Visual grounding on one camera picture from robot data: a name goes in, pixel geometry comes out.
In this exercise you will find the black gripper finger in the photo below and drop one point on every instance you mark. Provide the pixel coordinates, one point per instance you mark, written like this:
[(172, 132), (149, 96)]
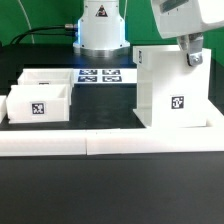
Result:
[(192, 44)]

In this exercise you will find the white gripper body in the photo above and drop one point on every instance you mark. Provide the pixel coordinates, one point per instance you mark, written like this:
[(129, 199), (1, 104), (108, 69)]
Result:
[(182, 17)]

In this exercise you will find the white drawer cabinet frame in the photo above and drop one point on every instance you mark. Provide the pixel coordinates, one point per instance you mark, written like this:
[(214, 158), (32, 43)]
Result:
[(170, 93)]

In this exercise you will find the white front drawer box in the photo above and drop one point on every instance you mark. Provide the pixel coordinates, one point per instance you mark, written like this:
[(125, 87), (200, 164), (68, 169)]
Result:
[(38, 103)]

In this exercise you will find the white drawer box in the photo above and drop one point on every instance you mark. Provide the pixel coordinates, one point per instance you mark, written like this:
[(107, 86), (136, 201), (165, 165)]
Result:
[(38, 103), (46, 76)]

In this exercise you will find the white rear drawer box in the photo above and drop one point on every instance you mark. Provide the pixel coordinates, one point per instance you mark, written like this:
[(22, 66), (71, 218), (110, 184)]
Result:
[(46, 76)]

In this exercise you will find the fiducial marker sheet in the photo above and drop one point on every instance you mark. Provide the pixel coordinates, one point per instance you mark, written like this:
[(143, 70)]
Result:
[(105, 76)]

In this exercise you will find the white front fence bar right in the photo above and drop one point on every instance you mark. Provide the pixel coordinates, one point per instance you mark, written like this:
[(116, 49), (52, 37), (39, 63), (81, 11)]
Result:
[(138, 141)]

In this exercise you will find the white front fence bar left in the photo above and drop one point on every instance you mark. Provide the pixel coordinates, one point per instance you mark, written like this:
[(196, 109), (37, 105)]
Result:
[(42, 143)]

